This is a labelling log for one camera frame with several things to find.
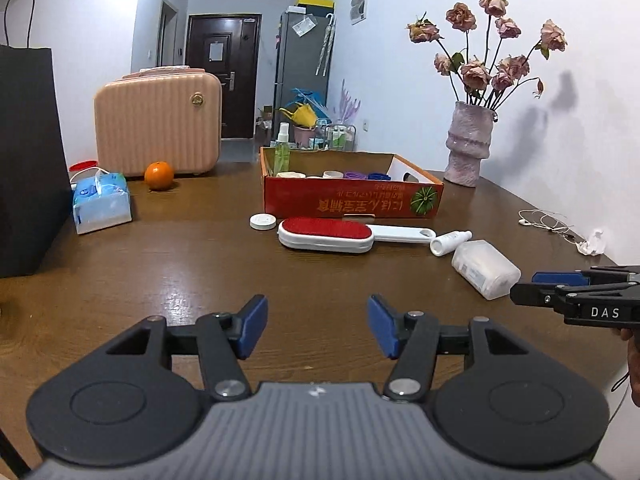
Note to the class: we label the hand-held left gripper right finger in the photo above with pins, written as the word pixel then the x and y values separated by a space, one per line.
pixel 382 327

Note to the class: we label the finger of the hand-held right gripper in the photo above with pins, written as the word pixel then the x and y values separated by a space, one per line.
pixel 557 278
pixel 535 295

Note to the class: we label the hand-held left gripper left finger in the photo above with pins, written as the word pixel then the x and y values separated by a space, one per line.
pixel 252 325

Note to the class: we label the clear plastic container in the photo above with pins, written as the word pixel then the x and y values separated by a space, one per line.
pixel 487 270

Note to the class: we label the small white bottle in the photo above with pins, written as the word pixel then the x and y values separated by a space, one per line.
pixel 447 244

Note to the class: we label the white lid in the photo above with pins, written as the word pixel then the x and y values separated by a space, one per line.
pixel 262 221

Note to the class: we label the red and white lint brush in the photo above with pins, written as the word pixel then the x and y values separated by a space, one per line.
pixel 325 235

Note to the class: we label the red cardboard box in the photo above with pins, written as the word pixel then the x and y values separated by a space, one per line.
pixel 345 202

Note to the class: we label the blue bottle cap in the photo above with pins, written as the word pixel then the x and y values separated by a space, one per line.
pixel 379 177

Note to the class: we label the white round cap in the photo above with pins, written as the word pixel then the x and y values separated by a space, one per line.
pixel 291 175

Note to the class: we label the cream jar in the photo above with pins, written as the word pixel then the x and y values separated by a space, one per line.
pixel 333 174

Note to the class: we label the green spray bottle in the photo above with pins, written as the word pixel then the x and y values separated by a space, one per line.
pixel 281 157

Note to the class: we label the person's right hand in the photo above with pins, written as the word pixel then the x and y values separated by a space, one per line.
pixel 635 365

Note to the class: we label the crumpled white tissue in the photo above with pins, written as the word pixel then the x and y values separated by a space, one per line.
pixel 592 244

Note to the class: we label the white earphones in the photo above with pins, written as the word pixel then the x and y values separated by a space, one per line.
pixel 545 222

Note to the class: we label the pink ceramic vase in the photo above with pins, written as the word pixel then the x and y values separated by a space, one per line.
pixel 467 145

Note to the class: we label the orange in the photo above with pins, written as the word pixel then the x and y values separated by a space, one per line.
pixel 159 176

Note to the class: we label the blue tissue pack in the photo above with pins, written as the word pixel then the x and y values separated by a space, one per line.
pixel 100 205

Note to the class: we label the pink flower pot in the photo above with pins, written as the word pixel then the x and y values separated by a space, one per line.
pixel 304 136

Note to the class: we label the dried pink roses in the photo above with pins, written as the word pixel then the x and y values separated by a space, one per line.
pixel 475 72

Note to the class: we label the pink suitcase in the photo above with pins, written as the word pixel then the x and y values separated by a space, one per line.
pixel 155 125

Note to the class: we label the purple dried flowers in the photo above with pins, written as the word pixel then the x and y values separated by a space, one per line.
pixel 349 105

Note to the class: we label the red round lid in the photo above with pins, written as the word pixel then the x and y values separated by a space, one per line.
pixel 82 164

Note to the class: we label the blue folded umbrella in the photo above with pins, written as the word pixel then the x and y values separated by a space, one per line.
pixel 307 96

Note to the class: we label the dark brown door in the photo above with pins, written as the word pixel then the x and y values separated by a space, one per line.
pixel 240 85

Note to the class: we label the grey fridge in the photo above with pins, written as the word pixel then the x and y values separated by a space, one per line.
pixel 300 65

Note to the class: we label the paper note on door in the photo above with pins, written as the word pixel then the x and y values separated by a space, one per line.
pixel 216 51

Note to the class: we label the black paper bag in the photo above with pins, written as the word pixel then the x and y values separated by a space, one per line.
pixel 30 160

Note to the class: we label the folded white umbrella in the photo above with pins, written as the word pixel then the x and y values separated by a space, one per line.
pixel 325 45

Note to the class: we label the side room door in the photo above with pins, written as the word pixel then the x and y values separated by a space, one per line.
pixel 167 35

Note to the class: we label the paper note on fridge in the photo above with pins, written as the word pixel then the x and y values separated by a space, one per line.
pixel 303 26

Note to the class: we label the yellow box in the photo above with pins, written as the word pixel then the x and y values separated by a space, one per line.
pixel 315 2

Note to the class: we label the wall picture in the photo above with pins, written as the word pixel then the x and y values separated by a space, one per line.
pixel 360 4

